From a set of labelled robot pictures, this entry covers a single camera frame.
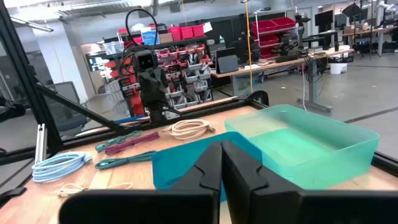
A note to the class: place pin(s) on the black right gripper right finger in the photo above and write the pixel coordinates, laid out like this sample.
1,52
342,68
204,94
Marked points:
280,208

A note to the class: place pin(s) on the shelf with red bins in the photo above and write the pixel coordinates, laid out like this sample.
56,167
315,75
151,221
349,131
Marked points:
186,62

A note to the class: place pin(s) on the grey office chair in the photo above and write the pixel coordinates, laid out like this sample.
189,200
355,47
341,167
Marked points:
66,93

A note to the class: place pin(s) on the light green translucent bin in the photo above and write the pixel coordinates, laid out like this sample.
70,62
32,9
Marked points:
311,146

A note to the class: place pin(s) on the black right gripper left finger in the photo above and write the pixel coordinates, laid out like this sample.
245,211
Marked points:
186,205

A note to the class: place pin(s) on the silver aluminium extrusion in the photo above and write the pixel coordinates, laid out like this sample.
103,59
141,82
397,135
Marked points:
40,146

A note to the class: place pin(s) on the long wooden workbench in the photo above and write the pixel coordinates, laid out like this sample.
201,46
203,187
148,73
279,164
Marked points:
273,65

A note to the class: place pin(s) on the rack of red bins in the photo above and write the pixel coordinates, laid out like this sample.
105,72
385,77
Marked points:
270,26

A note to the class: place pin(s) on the yellow pole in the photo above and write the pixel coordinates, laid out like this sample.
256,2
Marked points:
248,46

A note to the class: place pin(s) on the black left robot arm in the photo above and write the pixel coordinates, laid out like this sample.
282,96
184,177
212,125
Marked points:
155,113

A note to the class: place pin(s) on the teal plastic bin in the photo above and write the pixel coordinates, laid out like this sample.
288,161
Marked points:
180,165

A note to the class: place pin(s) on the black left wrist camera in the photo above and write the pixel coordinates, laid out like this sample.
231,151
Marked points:
146,60

